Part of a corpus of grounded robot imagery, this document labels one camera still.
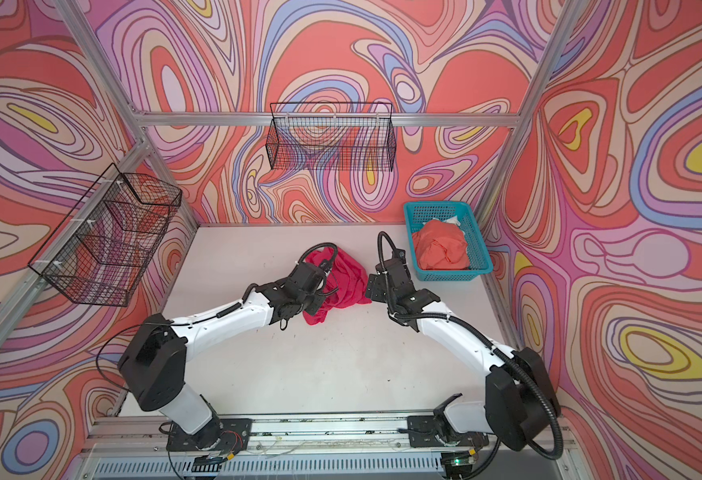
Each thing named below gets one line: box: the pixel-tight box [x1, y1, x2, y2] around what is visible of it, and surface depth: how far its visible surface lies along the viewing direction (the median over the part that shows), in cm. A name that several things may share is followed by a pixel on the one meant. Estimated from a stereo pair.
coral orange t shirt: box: [412, 220, 470, 271], surface depth 106 cm
